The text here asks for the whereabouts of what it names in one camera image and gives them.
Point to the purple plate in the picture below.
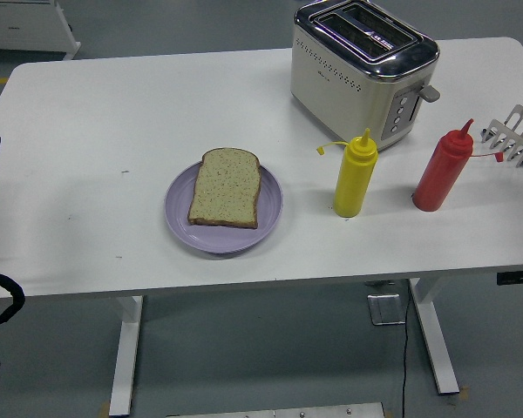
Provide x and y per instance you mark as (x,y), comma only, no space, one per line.
(222,239)

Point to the brown bread slice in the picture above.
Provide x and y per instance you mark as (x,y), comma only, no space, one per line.
(226,187)

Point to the cream and chrome toaster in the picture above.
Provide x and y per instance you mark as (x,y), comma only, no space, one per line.
(348,87)

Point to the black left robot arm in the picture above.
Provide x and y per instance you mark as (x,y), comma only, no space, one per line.
(18,296)

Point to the white background machine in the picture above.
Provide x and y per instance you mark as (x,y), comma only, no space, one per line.
(22,26)

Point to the small metal floor plate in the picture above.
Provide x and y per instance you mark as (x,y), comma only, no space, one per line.
(385,309)

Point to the white table leg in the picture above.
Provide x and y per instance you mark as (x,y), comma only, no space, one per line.
(124,361)
(438,348)

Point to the yellow squeeze bottle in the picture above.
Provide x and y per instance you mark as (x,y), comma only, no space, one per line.
(353,187)

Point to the red squeeze bottle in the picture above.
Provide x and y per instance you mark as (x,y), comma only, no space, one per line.
(440,178)

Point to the metal toast rack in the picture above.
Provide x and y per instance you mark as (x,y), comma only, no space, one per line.
(512,139)

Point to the black table control panel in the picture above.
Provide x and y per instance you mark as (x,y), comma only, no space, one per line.
(518,278)

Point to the wide metal base plate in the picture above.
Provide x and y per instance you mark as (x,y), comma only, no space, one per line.
(274,411)

